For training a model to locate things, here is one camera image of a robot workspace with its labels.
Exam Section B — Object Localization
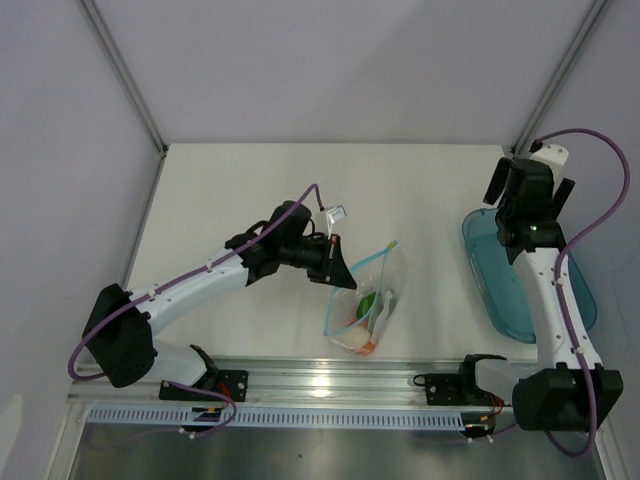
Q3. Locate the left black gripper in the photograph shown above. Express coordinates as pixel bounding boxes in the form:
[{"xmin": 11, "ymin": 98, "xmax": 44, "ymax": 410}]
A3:
[{"xmin": 280, "ymin": 233, "xmax": 356, "ymax": 290}]

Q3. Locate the green toy bell pepper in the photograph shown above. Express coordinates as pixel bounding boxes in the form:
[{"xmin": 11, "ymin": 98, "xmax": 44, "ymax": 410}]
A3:
[{"xmin": 355, "ymin": 292, "xmax": 378, "ymax": 321}]

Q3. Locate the clear zip top bag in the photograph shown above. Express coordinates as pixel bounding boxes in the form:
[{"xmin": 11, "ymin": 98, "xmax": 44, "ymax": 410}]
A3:
[{"xmin": 323, "ymin": 240, "xmax": 407, "ymax": 357}]

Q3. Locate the orange toy pumpkin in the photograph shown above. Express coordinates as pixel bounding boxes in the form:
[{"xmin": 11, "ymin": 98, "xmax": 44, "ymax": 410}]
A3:
[{"xmin": 354, "ymin": 341, "xmax": 377, "ymax": 357}]

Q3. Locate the white toy egg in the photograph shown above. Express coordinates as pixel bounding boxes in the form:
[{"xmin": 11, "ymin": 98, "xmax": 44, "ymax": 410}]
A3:
[{"xmin": 340, "ymin": 326, "xmax": 370, "ymax": 350}]

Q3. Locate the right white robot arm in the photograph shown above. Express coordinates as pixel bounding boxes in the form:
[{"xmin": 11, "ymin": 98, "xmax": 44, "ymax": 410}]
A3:
[{"xmin": 456, "ymin": 158, "xmax": 624, "ymax": 433}]

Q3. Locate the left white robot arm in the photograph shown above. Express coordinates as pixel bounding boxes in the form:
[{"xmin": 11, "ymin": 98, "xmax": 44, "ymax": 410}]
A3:
[{"xmin": 81, "ymin": 201, "xmax": 357, "ymax": 400}]

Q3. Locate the teal plastic tray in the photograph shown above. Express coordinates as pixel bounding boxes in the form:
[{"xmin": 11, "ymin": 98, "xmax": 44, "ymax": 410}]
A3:
[{"xmin": 461, "ymin": 208, "xmax": 597, "ymax": 344}]

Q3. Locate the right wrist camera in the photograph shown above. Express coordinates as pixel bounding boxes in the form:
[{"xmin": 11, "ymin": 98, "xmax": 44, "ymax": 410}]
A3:
[{"xmin": 529, "ymin": 140, "xmax": 569, "ymax": 182}]

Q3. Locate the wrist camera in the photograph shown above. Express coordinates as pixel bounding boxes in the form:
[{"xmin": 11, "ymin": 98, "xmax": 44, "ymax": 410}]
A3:
[
  {"xmin": 529, "ymin": 140, "xmax": 569, "ymax": 182},
  {"xmin": 323, "ymin": 205, "xmax": 347, "ymax": 236}
]

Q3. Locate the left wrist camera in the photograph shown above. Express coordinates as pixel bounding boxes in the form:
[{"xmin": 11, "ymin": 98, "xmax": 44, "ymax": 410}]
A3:
[{"xmin": 323, "ymin": 205, "xmax": 347, "ymax": 236}]

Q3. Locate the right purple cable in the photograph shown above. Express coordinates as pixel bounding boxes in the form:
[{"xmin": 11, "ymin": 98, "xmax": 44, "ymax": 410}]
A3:
[{"xmin": 464, "ymin": 128, "xmax": 631, "ymax": 457}]

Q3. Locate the purple cable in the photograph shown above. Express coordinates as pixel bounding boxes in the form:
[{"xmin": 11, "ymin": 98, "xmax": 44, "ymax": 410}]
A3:
[
  {"xmin": 67, "ymin": 183, "xmax": 337, "ymax": 442},
  {"xmin": 464, "ymin": 128, "xmax": 631, "ymax": 457}
]

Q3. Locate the aluminium mounting rail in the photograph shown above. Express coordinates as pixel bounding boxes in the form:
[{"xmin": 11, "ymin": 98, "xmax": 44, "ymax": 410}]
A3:
[{"xmin": 67, "ymin": 354, "xmax": 526, "ymax": 412}]

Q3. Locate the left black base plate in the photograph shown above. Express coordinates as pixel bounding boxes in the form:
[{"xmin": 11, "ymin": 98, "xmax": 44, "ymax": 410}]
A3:
[{"xmin": 159, "ymin": 370, "xmax": 249, "ymax": 403}]

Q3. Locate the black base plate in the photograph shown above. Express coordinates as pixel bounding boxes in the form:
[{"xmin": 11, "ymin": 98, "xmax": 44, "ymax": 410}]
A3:
[
  {"xmin": 159, "ymin": 370, "xmax": 249, "ymax": 403},
  {"xmin": 412, "ymin": 373, "xmax": 499, "ymax": 407}
]

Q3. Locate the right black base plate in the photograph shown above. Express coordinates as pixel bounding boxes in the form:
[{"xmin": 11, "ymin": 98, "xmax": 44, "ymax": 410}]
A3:
[{"xmin": 412, "ymin": 373, "xmax": 499, "ymax": 407}]

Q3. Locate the right aluminium frame post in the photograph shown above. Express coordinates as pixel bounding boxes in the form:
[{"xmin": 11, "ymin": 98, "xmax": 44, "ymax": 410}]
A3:
[{"xmin": 504, "ymin": 0, "xmax": 614, "ymax": 157}]

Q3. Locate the aluminium frame post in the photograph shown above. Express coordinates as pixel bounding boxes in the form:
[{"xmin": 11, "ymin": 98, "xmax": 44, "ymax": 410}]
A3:
[
  {"xmin": 76, "ymin": 0, "xmax": 168, "ymax": 157},
  {"xmin": 504, "ymin": 0, "xmax": 614, "ymax": 157}
]

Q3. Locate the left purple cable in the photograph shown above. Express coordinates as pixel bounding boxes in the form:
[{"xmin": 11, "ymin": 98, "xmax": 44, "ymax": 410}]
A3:
[{"xmin": 67, "ymin": 183, "xmax": 337, "ymax": 442}]

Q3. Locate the white slotted cable duct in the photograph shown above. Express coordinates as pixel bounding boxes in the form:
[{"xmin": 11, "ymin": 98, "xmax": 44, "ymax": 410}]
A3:
[{"xmin": 87, "ymin": 404, "xmax": 465, "ymax": 431}]

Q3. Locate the left aluminium frame post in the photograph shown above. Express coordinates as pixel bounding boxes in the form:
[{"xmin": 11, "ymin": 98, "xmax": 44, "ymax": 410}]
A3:
[{"xmin": 76, "ymin": 0, "xmax": 168, "ymax": 157}]

